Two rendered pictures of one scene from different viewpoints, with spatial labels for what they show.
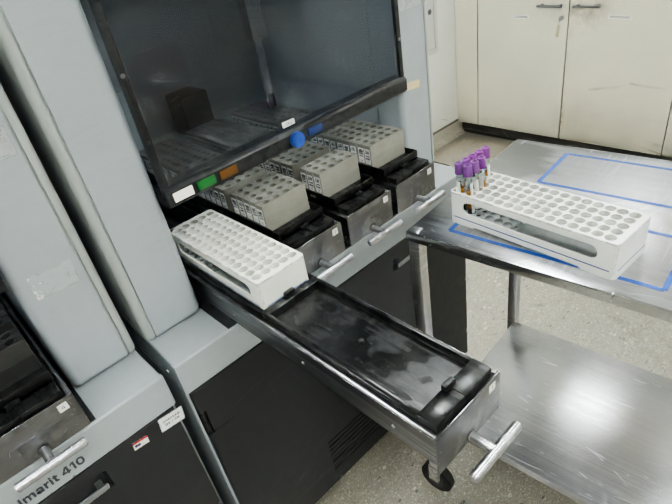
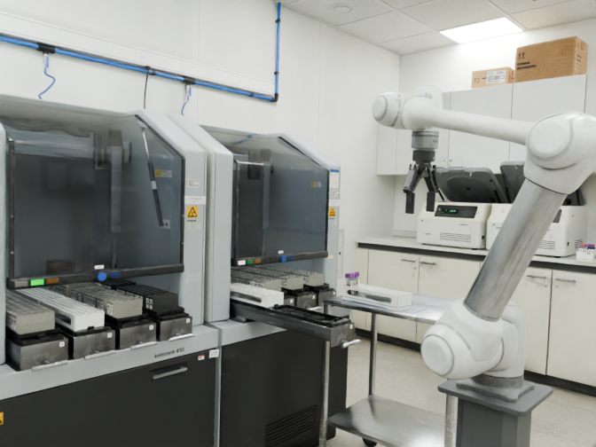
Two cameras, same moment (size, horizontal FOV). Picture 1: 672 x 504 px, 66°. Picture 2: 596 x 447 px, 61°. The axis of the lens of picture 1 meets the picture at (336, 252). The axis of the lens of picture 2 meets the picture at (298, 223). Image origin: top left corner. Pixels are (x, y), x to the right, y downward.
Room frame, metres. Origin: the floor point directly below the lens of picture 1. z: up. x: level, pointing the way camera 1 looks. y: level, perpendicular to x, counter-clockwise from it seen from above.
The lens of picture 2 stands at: (-1.34, 0.33, 1.26)
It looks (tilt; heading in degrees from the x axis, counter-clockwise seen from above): 3 degrees down; 351
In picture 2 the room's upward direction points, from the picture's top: 2 degrees clockwise
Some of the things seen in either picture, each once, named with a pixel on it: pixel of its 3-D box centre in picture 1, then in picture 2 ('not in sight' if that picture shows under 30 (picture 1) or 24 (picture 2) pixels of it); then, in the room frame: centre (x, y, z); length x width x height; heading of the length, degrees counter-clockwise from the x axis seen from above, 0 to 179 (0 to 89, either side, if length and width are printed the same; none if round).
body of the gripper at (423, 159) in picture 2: not in sight; (423, 163); (0.30, -0.36, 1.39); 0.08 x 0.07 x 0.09; 127
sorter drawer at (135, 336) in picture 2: not in sight; (96, 316); (0.68, 0.79, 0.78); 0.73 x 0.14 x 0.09; 38
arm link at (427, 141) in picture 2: not in sight; (424, 141); (0.30, -0.36, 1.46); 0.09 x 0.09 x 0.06
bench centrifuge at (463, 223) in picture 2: not in sight; (465, 207); (2.61, -1.71, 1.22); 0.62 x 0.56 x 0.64; 126
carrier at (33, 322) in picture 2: not in sight; (35, 322); (0.31, 0.88, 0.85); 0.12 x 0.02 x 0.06; 128
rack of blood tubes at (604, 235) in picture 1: (540, 218); (375, 296); (0.71, -0.34, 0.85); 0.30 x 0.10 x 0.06; 35
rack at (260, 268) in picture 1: (234, 255); (251, 295); (0.80, 0.18, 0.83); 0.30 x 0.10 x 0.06; 38
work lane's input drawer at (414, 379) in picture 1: (304, 317); (280, 316); (0.66, 0.07, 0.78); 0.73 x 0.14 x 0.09; 38
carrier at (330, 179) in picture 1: (337, 175); (294, 283); (1.02, -0.03, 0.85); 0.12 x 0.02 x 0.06; 127
